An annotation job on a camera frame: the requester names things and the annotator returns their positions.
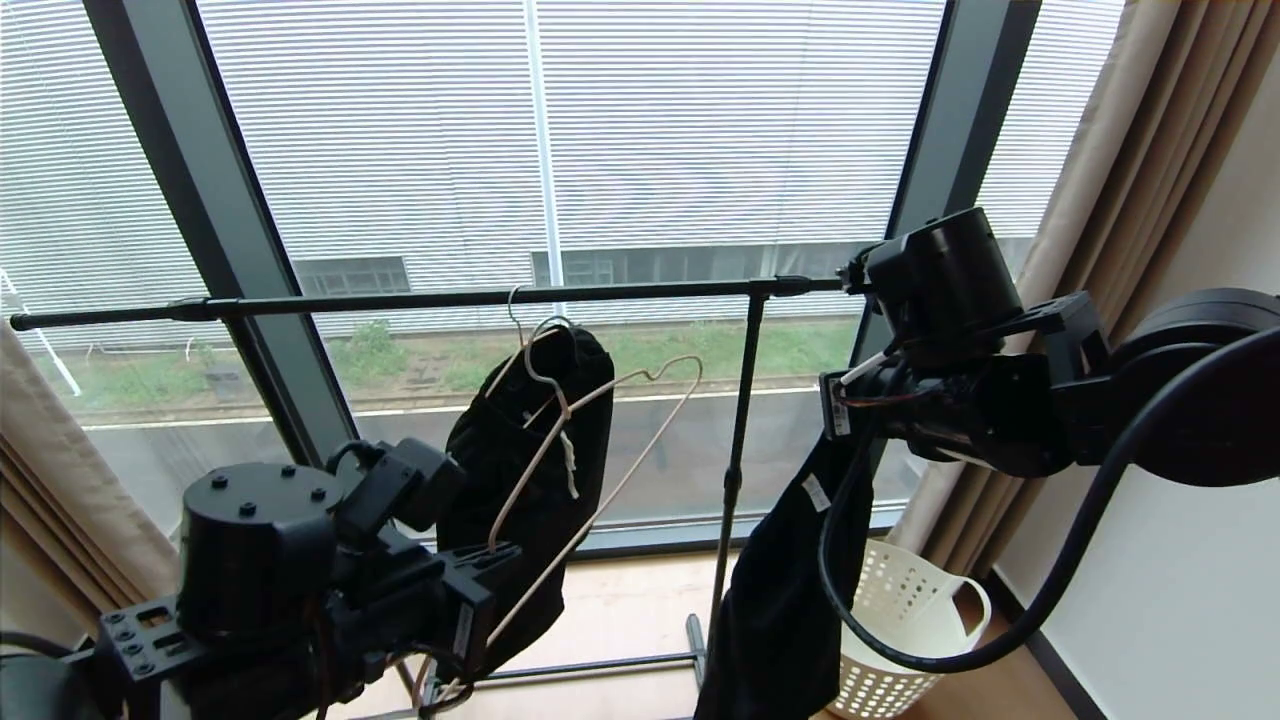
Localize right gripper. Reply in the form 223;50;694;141
816;350;1078;480

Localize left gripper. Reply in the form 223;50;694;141
188;542;524;720

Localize black shorts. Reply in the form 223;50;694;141
437;325;617;682

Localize pink clothes hanger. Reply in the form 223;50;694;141
485;317;705;653
485;288;561;433

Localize black garment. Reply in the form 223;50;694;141
693;430;883;720

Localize white laundry basket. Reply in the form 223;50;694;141
825;540;993;719

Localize black clothes rack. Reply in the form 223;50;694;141
10;275;853;717

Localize beige curtain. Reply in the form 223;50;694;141
885;0;1280;576
0;325;183;613

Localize window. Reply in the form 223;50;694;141
0;0;1126;558

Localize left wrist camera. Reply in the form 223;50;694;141
325;438;467;547

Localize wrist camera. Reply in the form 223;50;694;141
840;240;883;297
325;438;467;547

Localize black cable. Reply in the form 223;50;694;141
816;325;1280;675

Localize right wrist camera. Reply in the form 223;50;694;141
840;240;883;297

